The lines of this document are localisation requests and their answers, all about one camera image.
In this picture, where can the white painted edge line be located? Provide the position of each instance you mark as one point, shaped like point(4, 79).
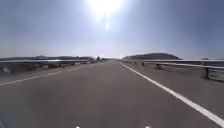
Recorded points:
point(166, 91)

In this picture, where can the low distant hills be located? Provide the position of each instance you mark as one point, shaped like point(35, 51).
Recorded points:
point(56, 57)

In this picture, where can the faint white painted line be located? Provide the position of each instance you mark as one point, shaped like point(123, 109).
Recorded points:
point(33, 77)

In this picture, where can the dark distant hill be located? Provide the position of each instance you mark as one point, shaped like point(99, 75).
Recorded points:
point(153, 56)

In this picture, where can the metal guardrail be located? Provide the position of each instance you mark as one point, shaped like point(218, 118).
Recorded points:
point(186, 64)
point(40, 61)

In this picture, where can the grey asphalt road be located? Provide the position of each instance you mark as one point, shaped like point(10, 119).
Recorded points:
point(100, 96)

